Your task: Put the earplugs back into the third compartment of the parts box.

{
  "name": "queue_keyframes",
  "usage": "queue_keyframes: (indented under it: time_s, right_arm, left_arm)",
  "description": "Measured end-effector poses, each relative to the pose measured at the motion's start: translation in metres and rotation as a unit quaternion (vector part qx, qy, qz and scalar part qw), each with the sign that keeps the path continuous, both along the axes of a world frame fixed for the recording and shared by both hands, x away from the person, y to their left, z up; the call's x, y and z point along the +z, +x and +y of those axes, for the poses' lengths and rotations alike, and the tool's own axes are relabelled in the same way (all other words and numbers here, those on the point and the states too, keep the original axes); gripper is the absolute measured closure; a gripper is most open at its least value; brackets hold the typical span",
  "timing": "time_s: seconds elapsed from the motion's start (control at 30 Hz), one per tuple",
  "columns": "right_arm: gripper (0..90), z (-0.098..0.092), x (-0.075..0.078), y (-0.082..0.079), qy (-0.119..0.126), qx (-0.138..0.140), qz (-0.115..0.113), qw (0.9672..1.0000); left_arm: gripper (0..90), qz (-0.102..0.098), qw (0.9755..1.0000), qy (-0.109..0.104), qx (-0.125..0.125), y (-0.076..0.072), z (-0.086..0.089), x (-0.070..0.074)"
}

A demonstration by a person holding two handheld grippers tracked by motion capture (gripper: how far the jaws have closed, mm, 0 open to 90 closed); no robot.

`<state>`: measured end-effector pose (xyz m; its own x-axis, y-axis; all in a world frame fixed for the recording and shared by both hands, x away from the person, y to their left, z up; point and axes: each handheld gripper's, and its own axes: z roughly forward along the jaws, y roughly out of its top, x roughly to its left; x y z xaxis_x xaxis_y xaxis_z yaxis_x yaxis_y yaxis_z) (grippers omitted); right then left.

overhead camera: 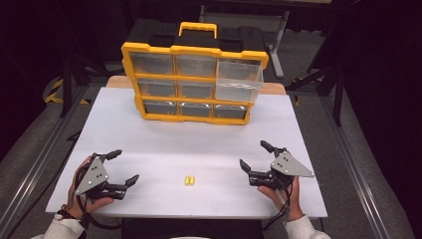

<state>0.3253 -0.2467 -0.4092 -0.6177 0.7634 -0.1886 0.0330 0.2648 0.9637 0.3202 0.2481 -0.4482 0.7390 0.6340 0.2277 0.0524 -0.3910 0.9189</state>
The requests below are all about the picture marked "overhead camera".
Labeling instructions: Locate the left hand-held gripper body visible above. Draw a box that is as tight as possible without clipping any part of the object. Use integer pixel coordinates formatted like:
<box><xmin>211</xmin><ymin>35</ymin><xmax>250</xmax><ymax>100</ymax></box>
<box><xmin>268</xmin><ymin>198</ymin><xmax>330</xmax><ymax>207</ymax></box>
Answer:
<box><xmin>74</xmin><ymin>152</ymin><xmax>127</xmax><ymax>201</ymax></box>

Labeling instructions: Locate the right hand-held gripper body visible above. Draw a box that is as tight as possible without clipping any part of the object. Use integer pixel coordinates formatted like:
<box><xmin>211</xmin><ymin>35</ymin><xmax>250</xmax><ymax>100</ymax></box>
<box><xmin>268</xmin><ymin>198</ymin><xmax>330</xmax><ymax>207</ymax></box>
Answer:
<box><xmin>248</xmin><ymin>146</ymin><xmax>316</xmax><ymax>191</ymax></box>

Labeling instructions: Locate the clear plastic drawer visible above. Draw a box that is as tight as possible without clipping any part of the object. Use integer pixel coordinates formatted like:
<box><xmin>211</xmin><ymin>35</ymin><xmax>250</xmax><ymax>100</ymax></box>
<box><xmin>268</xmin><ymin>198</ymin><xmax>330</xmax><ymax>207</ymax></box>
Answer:
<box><xmin>214</xmin><ymin>59</ymin><xmax>265</xmax><ymax>104</ymax></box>

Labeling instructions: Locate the yellow and black organizer cabinet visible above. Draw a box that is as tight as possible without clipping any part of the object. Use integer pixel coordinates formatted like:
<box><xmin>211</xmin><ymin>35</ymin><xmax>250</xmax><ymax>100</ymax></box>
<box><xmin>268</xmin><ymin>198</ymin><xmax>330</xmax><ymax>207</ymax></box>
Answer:
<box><xmin>120</xmin><ymin>18</ymin><xmax>270</xmax><ymax>126</ymax></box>

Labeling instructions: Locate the person's left hand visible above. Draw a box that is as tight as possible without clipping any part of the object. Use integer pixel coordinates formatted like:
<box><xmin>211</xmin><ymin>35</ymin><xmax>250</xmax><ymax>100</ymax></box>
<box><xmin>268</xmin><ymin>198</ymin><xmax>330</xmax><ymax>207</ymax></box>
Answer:
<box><xmin>66</xmin><ymin>155</ymin><xmax>114</xmax><ymax>220</ymax></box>

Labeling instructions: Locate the person's right hand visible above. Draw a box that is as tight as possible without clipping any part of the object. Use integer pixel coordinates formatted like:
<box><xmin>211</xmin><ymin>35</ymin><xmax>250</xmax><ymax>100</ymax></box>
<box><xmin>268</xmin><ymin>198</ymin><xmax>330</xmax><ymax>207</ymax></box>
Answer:
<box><xmin>257</xmin><ymin>175</ymin><xmax>306</xmax><ymax>222</ymax></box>

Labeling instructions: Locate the person's dark clothing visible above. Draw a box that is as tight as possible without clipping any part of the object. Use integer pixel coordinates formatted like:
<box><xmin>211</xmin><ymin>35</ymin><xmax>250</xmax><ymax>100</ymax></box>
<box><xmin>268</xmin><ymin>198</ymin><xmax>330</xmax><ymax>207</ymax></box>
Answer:
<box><xmin>120</xmin><ymin>217</ymin><xmax>266</xmax><ymax>239</ymax></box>

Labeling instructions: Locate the black metal stand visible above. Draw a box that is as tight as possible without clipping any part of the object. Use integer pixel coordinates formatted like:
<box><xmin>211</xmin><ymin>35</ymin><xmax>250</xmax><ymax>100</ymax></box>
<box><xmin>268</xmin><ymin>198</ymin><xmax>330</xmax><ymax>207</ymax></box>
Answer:
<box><xmin>49</xmin><ymin>29</ymin><xmax>115</xmax><ymax>119</ymax></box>
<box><xmin>286</xmin><ymin>49</ymin><xmax>347</xmax><ymax>127</ymax></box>

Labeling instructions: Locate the yellow and black hazard tape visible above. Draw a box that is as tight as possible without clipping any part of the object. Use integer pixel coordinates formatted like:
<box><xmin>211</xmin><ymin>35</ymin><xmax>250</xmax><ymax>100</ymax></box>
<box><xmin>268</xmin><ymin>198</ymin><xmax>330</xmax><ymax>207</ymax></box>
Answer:
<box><xmin>44</xmin><ymin>78</ymin><xmax>92</xmax><ymax>106</ymax></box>

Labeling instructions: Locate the grey metal stand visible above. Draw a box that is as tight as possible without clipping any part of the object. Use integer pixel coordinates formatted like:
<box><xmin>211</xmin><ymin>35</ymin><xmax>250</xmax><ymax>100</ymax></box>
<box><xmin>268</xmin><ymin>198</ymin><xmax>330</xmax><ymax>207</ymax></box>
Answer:
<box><xmin>198</xmin><ymin>4</ymin><xmax>291</xmax><ymax>80</ymax></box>

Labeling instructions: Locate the set of clear organizer drawers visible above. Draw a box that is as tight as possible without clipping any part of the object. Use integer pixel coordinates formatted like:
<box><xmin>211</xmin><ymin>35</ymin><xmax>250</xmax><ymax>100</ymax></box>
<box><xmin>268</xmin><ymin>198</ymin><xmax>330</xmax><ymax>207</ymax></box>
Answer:
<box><xmin>129</xmin><ymin>52</ymin><xmax>248</xmax><ymax>120</ymax></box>

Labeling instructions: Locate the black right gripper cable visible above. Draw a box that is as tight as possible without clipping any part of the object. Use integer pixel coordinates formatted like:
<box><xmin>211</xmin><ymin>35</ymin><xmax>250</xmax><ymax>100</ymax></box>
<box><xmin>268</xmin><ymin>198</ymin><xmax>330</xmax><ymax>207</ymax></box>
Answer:
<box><xmin>262</xmin><ymin>180</ymin><xmax>296</xmax><ymax>232</ymax></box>

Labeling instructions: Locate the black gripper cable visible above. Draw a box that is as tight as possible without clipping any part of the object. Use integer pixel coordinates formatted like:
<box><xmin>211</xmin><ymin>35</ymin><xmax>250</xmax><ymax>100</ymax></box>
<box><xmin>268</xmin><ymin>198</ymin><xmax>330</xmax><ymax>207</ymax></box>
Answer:
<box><xmin>75</xmin><ymin>162</ymin><xmax>124</xmax><ymax>231</ymax></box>
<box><xmin>262</xmin><ymin>180</ymin><xmax>296</xmax><ymax>232</ymax></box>

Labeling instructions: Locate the dark beaded bracelet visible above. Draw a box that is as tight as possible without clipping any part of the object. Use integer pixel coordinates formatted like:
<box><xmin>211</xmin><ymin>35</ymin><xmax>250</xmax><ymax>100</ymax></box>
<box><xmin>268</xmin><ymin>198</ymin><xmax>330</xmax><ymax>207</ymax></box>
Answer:
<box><xmin>57</xmin><ymin>204</ymin><xmax>81</xmax><ymax>221</ymax></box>

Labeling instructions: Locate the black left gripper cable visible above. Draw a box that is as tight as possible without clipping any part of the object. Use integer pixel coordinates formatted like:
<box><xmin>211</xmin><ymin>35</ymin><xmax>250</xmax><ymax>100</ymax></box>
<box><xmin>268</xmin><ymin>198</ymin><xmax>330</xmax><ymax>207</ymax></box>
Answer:
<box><xmin>75</xmin><ymin>162</ymin><xmax>124</xmax><ymax>231</ymax></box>

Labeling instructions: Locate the aluminium floor rail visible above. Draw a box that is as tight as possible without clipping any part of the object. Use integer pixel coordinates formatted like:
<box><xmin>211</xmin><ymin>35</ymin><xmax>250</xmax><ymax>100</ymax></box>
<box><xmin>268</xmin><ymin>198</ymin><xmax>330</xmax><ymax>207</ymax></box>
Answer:
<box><xmin>0</xmin><ymin>85</ymin><xmax>88</xmax><ymax>239</ymax></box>
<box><xmin>316</xmin><ymin>95</ymin><xmax>392</xmax><ymax>239</ymax></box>

